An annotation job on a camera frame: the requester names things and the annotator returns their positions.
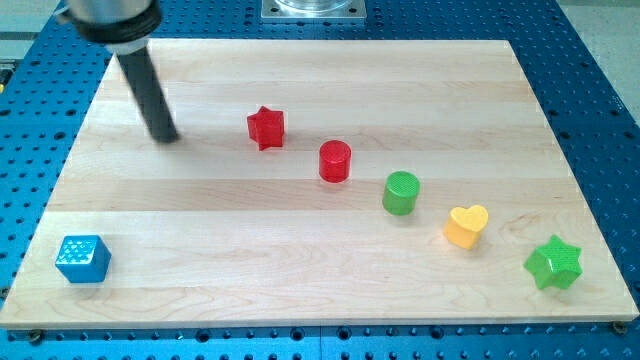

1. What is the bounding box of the light wooden board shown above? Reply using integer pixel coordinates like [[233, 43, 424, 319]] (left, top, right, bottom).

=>
[[1, 39, 638, 329]]

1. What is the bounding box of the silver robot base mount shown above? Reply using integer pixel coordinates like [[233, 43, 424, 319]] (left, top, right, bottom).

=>
[[261, 0, 367, 21]]

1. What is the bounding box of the red cylinder block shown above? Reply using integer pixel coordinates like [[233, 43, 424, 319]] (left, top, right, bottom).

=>
[[319, 140, 352, 183]]

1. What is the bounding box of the blue cube block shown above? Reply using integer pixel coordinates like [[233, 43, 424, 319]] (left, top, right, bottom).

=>
[[55, 235, 111, 283]]

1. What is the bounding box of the yellow heart block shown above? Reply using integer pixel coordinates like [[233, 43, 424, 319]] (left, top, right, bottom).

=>
[[443, 205, 489, 250]]

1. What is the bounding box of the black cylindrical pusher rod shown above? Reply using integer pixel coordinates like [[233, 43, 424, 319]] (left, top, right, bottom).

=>
[[117, 47, 179, 143]]

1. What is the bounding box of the green cylinder block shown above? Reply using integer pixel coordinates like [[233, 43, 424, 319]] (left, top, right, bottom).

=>
[[382, 171, 420, 216]]

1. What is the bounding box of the green star block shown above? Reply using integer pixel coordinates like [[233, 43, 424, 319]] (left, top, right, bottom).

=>
[[524, 234, 583, 290]]

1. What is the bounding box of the red star block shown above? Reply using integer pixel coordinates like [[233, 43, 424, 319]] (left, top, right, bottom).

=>
[[247, 106, 285, 151]]

